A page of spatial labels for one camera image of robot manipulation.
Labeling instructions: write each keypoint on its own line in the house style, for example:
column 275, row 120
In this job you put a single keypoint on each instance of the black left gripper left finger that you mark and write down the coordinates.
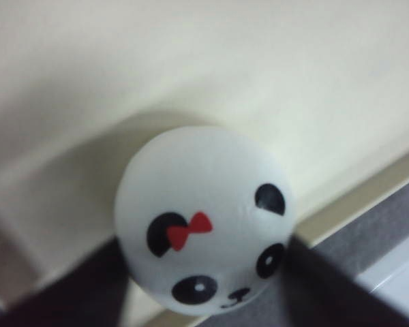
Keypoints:
column 91, row 294

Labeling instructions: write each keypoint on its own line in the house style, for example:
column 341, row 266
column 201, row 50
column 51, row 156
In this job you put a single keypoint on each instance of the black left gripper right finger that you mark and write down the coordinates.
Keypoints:
column 317, row 293

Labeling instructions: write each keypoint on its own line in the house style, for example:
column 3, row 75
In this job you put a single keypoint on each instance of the panda bun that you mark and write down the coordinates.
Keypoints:
column 203, row 216

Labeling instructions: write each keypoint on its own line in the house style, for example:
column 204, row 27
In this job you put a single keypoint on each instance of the cream plastic tray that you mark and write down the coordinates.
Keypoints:
column 324, row 85

